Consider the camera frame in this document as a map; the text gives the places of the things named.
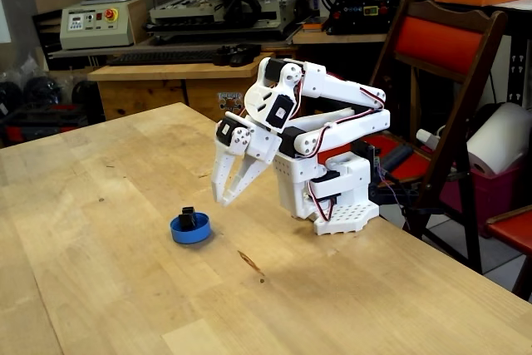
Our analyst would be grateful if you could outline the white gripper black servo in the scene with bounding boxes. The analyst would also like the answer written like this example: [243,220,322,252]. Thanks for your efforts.
[210,116,282,208]

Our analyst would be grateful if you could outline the black wooden bird toy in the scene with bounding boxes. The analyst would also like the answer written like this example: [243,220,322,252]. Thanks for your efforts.
[177,205,197,231]

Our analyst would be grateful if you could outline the beige control box red button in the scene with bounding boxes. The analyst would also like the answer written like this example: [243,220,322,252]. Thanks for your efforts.
[59,0,149,51]

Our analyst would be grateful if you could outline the blue plastic lid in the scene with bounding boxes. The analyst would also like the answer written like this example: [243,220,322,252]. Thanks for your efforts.
[169,211,212,245]

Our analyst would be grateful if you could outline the black clamp tool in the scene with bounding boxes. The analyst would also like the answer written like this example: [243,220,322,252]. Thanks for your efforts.
[212,43,263,68]

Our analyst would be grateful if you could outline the wooden cabinet with sticker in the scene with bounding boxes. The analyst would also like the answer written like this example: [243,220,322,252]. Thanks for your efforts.
[86,52,278,126]

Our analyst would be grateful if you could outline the black motor controller board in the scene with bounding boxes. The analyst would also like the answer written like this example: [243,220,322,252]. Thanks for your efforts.
[351,136,382,165]

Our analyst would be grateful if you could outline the black keyboard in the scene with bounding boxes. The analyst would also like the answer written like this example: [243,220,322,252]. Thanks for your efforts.
[106,49,221,67]

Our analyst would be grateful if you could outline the black cylinder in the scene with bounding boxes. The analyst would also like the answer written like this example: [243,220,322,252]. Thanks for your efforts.
[380,143,413,170]

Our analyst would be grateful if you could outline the black helmet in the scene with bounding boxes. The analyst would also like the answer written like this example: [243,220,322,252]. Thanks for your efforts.
[0,80,24,117]
[22,76,63,106]
[71,79,101,106]

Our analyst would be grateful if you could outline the white power plug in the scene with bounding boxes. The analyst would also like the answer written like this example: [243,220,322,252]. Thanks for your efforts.
[416,128,441,150]

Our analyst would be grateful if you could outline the black red tool case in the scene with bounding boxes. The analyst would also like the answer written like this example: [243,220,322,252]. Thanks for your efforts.
[0,103,91,146]

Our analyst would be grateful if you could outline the black scroll saw green table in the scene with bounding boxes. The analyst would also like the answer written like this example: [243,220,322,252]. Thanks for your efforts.
[310,0,400,36]

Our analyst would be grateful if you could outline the wooden folding chair red cushions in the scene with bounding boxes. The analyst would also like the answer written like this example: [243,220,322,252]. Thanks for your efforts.
[318,0,509,275]

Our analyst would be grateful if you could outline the pink plastic bin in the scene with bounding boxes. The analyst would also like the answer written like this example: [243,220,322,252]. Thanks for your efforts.
[440,163,527,239]

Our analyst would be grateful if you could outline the white paper towel roll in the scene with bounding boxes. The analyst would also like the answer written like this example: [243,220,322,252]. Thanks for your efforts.
[465,101,532,176]

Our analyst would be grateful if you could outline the white panel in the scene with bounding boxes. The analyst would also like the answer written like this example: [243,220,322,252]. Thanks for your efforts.
[0,0,12,44]

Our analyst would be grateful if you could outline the wooden chair red seat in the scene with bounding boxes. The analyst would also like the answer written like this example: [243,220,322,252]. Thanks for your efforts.
[484,205,532,302]

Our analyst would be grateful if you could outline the purple wire bundle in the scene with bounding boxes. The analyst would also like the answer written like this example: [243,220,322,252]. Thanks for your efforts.
[373,163,412,231]

